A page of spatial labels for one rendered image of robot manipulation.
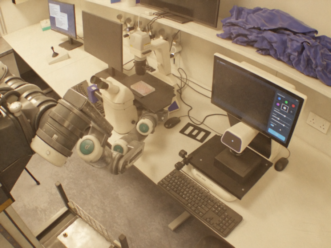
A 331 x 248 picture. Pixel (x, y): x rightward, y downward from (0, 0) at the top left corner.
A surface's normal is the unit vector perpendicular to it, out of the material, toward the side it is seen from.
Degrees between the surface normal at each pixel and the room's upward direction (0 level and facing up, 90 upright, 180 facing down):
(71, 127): 64
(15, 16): 90
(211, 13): 86
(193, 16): 86
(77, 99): 31
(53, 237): 0
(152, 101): 0
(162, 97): 0
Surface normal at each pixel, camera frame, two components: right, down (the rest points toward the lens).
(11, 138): 0.47, 0.57
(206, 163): 0.00, -0.76
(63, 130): 0.40, 0.01
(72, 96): -0.14, -0.33
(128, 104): 0.69, 0.47
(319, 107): -0.73, 0.44
